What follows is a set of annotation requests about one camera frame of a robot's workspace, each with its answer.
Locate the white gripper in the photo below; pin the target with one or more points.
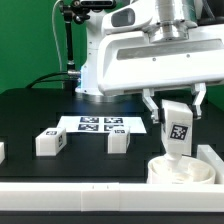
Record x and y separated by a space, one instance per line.
129 63

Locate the white round stool seat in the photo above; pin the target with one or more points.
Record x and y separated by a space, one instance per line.
188 171

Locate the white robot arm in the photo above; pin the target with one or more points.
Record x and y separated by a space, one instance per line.
160 20

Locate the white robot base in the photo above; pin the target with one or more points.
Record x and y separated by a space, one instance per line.
88 88

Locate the white marker sheet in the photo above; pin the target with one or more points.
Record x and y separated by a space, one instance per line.
100 124

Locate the white block at left edge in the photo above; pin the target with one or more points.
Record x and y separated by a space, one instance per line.
2 152

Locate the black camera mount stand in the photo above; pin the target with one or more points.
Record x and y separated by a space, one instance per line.
75 14

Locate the white L-shaped obstacle wall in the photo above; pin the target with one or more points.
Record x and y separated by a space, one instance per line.
118 197

